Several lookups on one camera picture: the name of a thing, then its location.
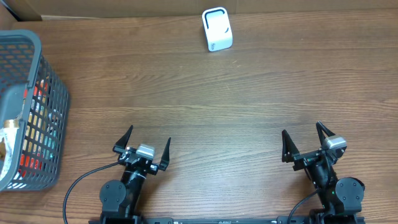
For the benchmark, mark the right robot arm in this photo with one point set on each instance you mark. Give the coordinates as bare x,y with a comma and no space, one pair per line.
340,198

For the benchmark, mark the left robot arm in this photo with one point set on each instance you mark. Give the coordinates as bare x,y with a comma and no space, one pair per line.
119,198

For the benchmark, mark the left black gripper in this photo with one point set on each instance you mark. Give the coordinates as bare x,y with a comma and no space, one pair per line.
122,149

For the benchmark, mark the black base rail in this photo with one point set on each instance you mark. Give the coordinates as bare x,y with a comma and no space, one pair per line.
167,220

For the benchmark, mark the beige brown bread bag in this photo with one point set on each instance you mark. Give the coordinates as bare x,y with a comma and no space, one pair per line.
7,146

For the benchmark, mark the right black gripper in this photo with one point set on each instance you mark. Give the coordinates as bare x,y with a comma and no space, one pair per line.
291,154

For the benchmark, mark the grey plastic mesh basket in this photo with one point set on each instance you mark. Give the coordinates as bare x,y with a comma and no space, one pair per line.
33,95

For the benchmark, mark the white barcode scanner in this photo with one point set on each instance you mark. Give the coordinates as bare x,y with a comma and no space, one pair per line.
217,29

